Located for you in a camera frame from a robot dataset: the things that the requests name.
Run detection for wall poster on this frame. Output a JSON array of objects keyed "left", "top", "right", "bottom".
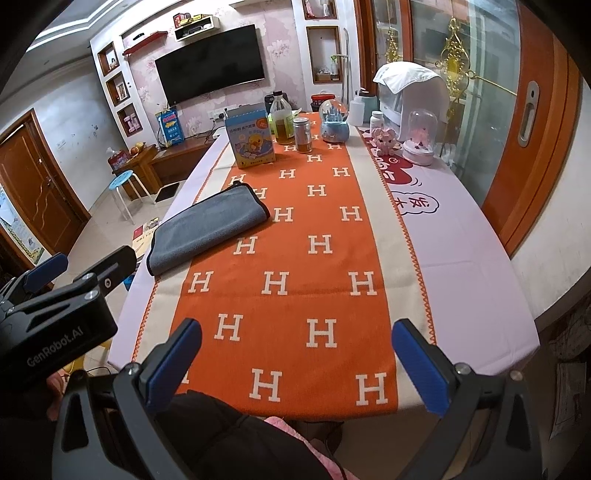
[{"left": 0, "top": 185, "right": 45, "bottom": 267}]

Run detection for glass jar with metal lid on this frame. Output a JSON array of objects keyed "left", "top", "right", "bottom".
[{"left": 294, "top": 117, "right": 313, "bottom": 154}]

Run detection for brown wooden door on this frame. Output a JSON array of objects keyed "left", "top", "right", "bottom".
[{"left": 0, "top": 108, "right": 91, "bottom": 278}]

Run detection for blue printed carton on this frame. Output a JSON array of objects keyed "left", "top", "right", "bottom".
[{"left": 157, "top": 110, "right": 185, "bottom": 145}]

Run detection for newspaper pile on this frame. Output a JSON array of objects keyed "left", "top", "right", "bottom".
[{"left": 547, "top": 309, "right": 591, "bottom": 441}]

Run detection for wooden sliding door frame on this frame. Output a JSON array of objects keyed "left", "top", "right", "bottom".
[{"left": 482, "top": 0, "right": 591, "bottom": 259}]

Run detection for pink glass dome ornament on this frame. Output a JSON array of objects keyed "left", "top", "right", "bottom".
[{"left": 402, "top": 109, "right": 438, "bottom": 166}]

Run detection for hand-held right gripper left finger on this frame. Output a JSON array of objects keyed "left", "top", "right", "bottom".
[{"left": 51, "top": 318, "right": 204, "bottom": 480}]

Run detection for white countertop appliance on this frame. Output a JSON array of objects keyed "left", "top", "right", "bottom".
[{"left": 375, "top": 69, "right": 451, "bottom": 141}]

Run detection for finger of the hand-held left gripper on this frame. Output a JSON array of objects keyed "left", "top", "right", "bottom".
[
  {"left": 0, "top": 252, "right": 69, "bottom": 306},
  {"left": 11, "top": 246, "right": 139, "bottom": 312}
]

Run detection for red tissue box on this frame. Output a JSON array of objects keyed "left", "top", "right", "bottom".
[{"left": 108, "top": 148, "right": 133, "bottom": 174}]

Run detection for blue duck print box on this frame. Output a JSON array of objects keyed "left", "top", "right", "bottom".
[{"left": 225, "top": 111, "right": 277, "bottom": 169}]

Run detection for glass bottle with yellow liquid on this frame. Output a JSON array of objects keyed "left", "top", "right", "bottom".
[{"left": 269, "top": 91, "right": 295, "bottom": 145}]

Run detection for blue topped white stool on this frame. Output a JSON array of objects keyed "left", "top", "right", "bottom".
[{"left": 110, "top": 170, "right": 156, "bottom": 221}]

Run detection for orange patterned table runner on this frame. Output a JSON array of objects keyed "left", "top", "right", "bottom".
[{"left": 131, "top": 112, "right": 437, "bottom": 421}]

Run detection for white cloth cover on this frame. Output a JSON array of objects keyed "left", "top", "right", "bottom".
[{"left": 373, "top": 62, "right": 445, "bottom": 97}]

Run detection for white wall shelf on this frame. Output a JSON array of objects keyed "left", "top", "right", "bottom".
[{"left": 174, "top": 15, "right": 218, "bottom": 42}]

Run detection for silver door handle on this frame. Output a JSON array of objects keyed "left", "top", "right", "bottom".
[{"left": 517, "top": 82, "right": 540, "bottom": 147}]

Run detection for blue castle snow globe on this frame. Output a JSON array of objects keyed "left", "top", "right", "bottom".
[{"left": 321, "top": 98, "right": 354, "bottom": 144}]

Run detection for pink plush toy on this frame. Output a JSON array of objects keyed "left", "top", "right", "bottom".
[{"left": 369, "top": 128, "right": 402, "bottom": 156}]

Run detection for person's pink clothing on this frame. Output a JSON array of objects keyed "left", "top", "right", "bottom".
[{"left": 263, "top": 415, "right": 338, "bottom": 480}]

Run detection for person's dark clothing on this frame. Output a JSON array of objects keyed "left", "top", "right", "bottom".
[{"left": 157, "top": 390, "right": 335, "bottom": 480}]

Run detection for wooden television cabinet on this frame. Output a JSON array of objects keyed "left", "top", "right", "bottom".
[{"left": 113, "top": 134, "right": 219, "bottom": 201}]

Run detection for white plastic jug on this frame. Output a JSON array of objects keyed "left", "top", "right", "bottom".
[{"left": 348, "top": 90, "right": 377, "bottom": 127}]

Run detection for books on floor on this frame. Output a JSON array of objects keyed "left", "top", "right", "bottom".
[{"left": 131, "top": 217, "right": 160, "bottom": 260}]

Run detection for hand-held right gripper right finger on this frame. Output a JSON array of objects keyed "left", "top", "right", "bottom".
[{"left": 392, "top": 318, "right": 542, "bottom": 480}]

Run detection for red wall shelf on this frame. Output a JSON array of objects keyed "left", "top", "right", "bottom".
[{"left": 122, "top": 31, "right": 168, "bottom": 55}]

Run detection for dark jar with red lid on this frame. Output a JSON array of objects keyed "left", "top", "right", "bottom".
[{"left": 310, "top": 93, "right": 340, "bottom": 114}]

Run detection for black wall television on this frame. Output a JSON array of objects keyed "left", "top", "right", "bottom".
[{"left": 154, "top": 24, "right": 269, "bottom": 106}]

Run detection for grey towel with black trim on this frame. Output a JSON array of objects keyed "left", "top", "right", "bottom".
[{"left": 147, "top": 182, "right": 271, "bottom": 277}]

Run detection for gold door ornament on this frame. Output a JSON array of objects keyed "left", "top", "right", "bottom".
[{"left": 441, "top": 18, "right": 477, "bottom": 100}]

